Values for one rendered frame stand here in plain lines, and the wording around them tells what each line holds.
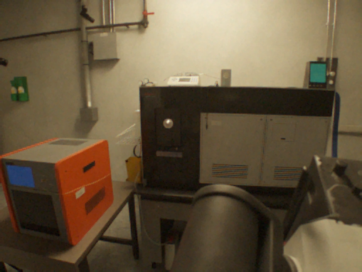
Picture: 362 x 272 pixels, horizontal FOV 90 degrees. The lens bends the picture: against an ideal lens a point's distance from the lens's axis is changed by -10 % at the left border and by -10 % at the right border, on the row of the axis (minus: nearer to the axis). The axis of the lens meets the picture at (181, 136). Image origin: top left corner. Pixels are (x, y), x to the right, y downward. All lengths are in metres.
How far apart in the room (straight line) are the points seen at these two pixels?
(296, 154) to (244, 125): 0.38
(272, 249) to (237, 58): 2.27
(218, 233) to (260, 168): 1.17
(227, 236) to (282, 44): 2.42
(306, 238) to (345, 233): 0.04
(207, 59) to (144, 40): 0.77
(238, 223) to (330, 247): 0.09
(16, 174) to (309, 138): 1.59
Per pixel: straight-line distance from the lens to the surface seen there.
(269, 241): 0.28
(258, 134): 1.31
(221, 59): 2.41
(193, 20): 2.52
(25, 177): 1.11
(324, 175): 0.33
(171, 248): 1.74
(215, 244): 0.22
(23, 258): 1.27
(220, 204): 0.25
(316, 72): 1.45
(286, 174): 1.44
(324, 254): 0.26
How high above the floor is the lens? 1.42
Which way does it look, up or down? 13 degrees down
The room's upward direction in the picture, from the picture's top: straight up
